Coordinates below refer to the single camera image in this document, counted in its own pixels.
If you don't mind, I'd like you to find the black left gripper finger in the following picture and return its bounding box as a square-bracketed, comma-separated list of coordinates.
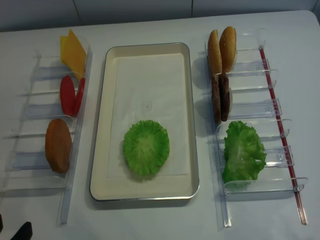
[11, 221, 33, 240]

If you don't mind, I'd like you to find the right bread bun slice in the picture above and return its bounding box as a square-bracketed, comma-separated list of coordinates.
[219, 26, 237, 73]

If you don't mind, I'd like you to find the front orange cheese slice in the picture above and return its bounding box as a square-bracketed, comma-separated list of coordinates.
[61, 29, 87, 80]

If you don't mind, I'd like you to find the red tomato slice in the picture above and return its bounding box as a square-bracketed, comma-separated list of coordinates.
[59, 75, 76, 116]
[72, 77, 86, 117]

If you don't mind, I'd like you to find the white paper tray liner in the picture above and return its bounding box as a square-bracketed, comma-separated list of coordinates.
[107, 53, 189, 178]

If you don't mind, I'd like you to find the brown bun half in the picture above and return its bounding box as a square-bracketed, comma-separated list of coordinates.
[45, 118, 72, 174]

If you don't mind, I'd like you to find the left brown meat patty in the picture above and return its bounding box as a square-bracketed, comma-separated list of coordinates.
[211, 74, 221, 124]

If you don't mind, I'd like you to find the left bread bun slice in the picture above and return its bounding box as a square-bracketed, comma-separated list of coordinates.
[207, 29, 222, 75]

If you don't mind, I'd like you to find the left clear acrylic rack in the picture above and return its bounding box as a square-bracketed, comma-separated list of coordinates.
[0, 41, 86, 225]

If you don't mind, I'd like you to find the right clear acrylic rack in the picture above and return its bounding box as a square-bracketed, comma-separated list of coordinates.
[199, 29, 309, 229]

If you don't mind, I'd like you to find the cream rectangular metal tray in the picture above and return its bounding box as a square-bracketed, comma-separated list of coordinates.
[90, 42, 199, 201]

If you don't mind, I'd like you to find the ruffled green lettuce leaf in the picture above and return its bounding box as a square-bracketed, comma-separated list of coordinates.
[222, 120, 267, 183]

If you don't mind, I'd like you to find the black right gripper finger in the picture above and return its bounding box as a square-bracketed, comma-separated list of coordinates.
[0, 214, 3, 232]

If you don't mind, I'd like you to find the clear acrylic rack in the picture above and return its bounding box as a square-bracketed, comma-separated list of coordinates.
[199, 29, 309, 229]
[0, 41, 86, 225]

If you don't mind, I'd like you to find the right brown meat patty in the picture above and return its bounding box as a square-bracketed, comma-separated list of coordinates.
[218, 73, 230, 122]

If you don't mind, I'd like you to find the bread bun slice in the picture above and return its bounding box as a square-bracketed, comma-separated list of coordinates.
[219, 26, 237, 73]
[207, 29, 222, 75]

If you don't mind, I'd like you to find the flat green lettuce leaf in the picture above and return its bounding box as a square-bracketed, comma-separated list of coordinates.
[123, 120, 170, 177]

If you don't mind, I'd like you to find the brown meat patty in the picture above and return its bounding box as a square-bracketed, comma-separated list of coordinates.
[211, 74, 221, 124]
[218, 73, 230, 122]

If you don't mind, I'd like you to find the rear yellow cheese slice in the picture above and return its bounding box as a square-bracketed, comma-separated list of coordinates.
[60, 35, 68, 61]

